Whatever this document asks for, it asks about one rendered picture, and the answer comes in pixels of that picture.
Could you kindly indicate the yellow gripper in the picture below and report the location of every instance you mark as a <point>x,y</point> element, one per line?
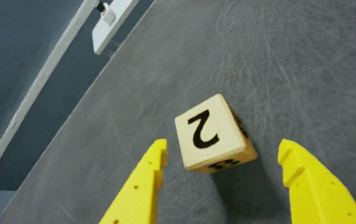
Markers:
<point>316,195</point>

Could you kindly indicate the cream number cube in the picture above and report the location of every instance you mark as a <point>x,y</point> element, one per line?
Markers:
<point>212,137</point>

